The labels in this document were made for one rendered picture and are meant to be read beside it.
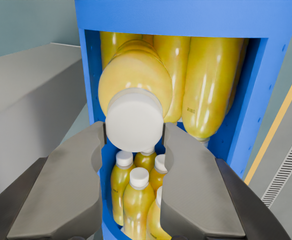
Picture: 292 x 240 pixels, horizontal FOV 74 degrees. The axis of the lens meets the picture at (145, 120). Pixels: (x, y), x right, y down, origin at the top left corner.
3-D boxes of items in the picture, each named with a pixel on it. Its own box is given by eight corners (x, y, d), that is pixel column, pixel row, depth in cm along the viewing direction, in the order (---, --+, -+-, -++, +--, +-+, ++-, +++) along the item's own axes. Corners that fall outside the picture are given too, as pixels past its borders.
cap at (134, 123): (166, 93, 14) (169, 103, 12) (155, 138, 16) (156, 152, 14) (111, 85, 13) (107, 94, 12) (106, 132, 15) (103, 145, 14)
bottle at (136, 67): (163, 44, 30) (194, 76, 13) (154, 87, 33) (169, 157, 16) (116, 35, 29) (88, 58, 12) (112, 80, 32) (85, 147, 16)
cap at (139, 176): (151, 179, 41) (152, 173, 40) (142, 192, 38) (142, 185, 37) (136, 172, 43) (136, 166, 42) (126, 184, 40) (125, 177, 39)
